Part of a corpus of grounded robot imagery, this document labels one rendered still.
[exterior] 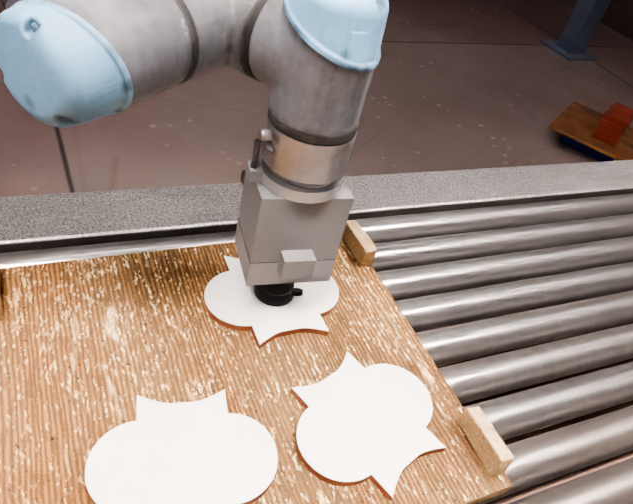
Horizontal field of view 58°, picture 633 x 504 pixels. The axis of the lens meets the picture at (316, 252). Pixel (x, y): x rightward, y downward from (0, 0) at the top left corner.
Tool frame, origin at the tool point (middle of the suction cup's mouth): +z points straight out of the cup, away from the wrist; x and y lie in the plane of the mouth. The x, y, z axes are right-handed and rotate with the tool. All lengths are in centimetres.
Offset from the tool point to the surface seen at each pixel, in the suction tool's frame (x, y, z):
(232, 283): 1.5, -4.2, -0.3
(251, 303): -1.4, -2.8, -0.3
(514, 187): 22, 46, 3
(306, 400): -13.4, -0.1, -0.2
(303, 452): -18.2, -1.6, -0.2
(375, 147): 178, 107, 94
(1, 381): -7.4, -25.0, 0.6
